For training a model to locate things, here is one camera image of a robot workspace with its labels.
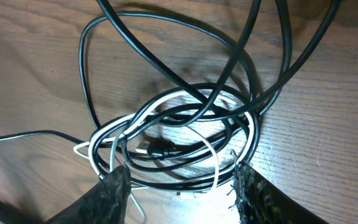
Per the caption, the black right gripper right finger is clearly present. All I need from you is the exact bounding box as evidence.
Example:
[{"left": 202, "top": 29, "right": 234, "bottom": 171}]
[{"left": 231, "top": 162, "right": 328, "bottom": 224}]

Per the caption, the white USB cable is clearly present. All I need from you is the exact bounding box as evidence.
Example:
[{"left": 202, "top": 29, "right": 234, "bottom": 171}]
[{"left": 73, "top": 89, "right": 256, "bottom": 224}]

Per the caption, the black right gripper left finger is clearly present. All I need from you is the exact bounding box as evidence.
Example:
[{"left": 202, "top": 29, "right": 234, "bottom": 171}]
[{"left": 46, "top": 166, "right": 131, "bottom": 224}]

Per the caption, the black USB cable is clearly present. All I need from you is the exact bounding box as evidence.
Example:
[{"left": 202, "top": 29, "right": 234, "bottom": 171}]
[{"left": 0, "top": 0, "right": 343, "bottom": 192}]

